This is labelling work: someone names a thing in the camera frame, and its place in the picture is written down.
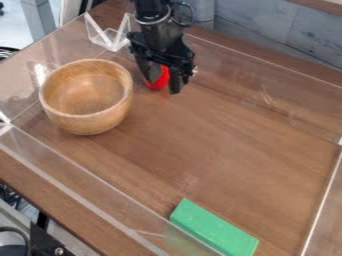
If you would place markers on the green rectangular block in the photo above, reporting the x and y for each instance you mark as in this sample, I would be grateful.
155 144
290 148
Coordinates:
217 233

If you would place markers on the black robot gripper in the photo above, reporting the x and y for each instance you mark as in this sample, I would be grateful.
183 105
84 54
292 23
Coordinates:
155 50

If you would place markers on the clear acrylic tray enclosure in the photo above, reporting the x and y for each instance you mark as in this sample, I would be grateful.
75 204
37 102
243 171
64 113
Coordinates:
246 143

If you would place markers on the wooden bowl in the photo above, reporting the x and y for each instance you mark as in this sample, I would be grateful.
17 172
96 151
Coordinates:
85 96

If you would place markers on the red plush strawberry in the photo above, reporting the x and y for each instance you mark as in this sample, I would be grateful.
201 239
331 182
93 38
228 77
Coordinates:
161 80

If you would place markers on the black metal table bracket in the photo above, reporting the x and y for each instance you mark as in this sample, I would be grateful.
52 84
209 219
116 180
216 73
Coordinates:
44 244

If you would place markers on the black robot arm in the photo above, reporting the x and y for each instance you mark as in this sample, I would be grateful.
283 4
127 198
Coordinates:
156 19

